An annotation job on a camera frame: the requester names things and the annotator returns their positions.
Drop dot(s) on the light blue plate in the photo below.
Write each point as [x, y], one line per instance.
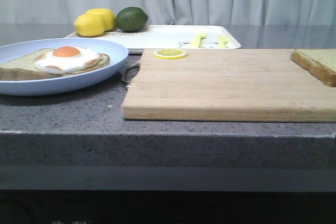
[117, 52]

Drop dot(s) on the bread slice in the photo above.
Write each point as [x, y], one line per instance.
[23, 68]
[319, 62]

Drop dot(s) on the white tray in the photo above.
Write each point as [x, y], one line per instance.
[167, 36]

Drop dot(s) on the lemon slice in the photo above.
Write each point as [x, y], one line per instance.
[170, 53]

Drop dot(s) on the yellow plastic fork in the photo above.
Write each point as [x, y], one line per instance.
[196, 43]

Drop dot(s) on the yellow plastic knife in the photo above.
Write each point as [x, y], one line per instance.
[222, 41]

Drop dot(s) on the wooden cutting board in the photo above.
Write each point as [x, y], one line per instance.
[249, 85]

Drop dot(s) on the green lime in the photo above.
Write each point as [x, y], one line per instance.
[131, 19]

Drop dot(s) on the rear yellow lemon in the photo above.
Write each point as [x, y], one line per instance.
[107, 15]

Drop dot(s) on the yellow lemon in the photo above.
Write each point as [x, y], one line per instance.
[107, 15]
[89, 25]

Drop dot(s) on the front yellow lemon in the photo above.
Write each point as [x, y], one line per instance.
[89, 25]

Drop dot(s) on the fried egg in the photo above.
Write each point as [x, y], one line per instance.
[67, 59]

